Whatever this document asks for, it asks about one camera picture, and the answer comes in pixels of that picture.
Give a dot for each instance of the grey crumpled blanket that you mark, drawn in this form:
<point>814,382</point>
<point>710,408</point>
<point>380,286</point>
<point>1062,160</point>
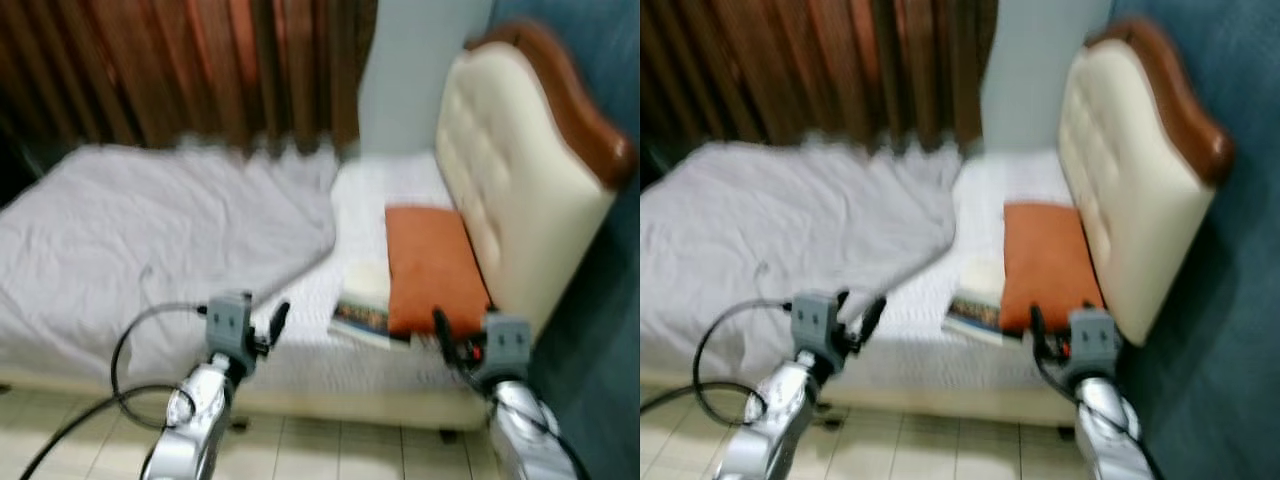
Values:
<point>780,230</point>
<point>150,230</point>

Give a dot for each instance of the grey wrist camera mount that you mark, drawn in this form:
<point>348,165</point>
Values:
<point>1093,340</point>
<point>508,345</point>
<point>815,318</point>
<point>230,320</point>

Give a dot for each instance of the black bed caster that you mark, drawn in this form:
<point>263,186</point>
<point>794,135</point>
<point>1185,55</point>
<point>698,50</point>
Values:
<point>1069,434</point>
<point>450,436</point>

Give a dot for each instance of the cream bed frame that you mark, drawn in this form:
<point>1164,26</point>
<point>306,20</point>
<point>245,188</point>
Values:
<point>350,405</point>
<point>950,402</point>

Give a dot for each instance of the white magazine with photo cover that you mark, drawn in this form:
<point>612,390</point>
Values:
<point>975,312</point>
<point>362,315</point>

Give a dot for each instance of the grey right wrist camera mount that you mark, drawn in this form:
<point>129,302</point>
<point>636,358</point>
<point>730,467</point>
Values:
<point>1093,340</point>
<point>508,345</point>

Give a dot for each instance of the brown curtain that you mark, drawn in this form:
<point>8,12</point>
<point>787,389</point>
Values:
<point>820,70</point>
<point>180,70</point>

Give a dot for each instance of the white patterned bed sheet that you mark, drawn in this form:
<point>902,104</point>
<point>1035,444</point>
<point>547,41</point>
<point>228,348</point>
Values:
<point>985,185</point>
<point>370,200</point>

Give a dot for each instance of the cream tufted headboard wooden trim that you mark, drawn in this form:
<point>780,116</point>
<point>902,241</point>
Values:
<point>1130,170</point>
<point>510,170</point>

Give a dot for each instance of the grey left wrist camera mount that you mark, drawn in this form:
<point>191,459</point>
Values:
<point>815,318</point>
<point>230,320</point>

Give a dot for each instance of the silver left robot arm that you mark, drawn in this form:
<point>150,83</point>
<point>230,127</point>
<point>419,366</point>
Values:
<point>195,420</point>
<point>780,415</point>

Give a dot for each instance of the orange pillow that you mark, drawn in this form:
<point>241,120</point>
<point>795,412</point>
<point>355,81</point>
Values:
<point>1045,262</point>
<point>430,265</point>

